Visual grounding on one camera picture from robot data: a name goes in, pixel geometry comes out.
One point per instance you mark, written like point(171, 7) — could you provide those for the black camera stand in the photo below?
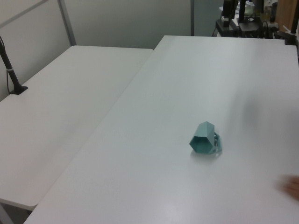
point(226, 16)

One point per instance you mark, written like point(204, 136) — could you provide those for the person's bare hand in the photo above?
point(291, 187)

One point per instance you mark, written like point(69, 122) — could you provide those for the white side table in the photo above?
point(58, 105)

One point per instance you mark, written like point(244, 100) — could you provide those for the grey metal partition frame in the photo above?
point(68, 23)

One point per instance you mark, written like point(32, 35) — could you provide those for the black stand with box base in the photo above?
point(248, 26)

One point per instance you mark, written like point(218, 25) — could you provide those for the black pole with flat base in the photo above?
point(12, 75)

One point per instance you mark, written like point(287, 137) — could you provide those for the black clamp pole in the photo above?
point(292, 35)

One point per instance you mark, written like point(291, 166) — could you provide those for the light wooden board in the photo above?
point(286, 14)

